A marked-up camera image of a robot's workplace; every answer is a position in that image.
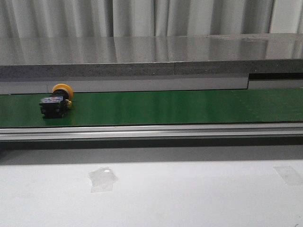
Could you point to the clear tape strip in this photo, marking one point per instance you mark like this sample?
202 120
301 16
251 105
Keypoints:
290 176

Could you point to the yellow push button switch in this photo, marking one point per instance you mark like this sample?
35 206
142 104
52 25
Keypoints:
58 103

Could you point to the white pleated curtain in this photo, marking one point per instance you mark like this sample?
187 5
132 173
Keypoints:
117 18

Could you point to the crumpled clear tape patch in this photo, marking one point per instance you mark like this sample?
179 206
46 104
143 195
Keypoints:
102 180

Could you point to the aluminium conveyor front rail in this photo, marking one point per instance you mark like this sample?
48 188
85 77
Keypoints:
152 131

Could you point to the grey conveyor back rail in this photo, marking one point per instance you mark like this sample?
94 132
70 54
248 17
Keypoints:
155 83

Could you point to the grey stone countertop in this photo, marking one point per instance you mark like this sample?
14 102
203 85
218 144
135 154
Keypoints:
63 57

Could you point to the green conveyor belt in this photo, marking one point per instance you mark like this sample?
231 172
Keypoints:
159 107

